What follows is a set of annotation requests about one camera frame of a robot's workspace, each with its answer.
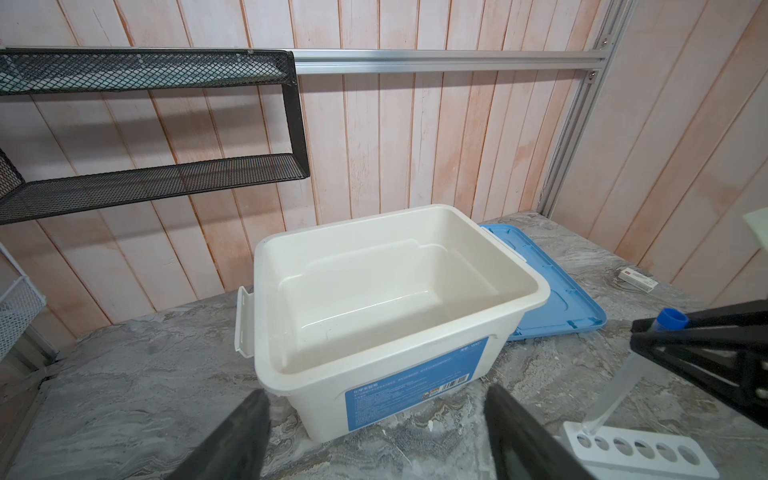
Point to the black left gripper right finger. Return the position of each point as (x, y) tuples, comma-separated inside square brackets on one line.
[(521, 448)]

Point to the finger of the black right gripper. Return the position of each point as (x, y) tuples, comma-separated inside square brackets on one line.
[(729, 365), (735, 314)]

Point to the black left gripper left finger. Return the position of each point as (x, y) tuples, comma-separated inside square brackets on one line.
[(236, 448)]

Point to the blue capped test tube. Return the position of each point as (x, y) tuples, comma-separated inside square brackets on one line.
[(634, 368)]

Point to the white test tube rack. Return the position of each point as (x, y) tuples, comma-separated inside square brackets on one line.
[(617, 453)]

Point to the blue plastic bin lid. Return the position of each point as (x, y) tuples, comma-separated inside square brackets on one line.
[(568, 310)]

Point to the white plastic storage bin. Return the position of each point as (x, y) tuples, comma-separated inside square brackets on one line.
[(355, 321)]

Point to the white wire wall rack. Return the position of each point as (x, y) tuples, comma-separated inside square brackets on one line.
[(21, 302)]

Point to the aluminium horizontal wall rail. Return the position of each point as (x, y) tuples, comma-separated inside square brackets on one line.
[(351, 61)]

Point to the black mesh wall shelf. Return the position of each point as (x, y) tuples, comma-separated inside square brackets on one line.
[(83, 129)]

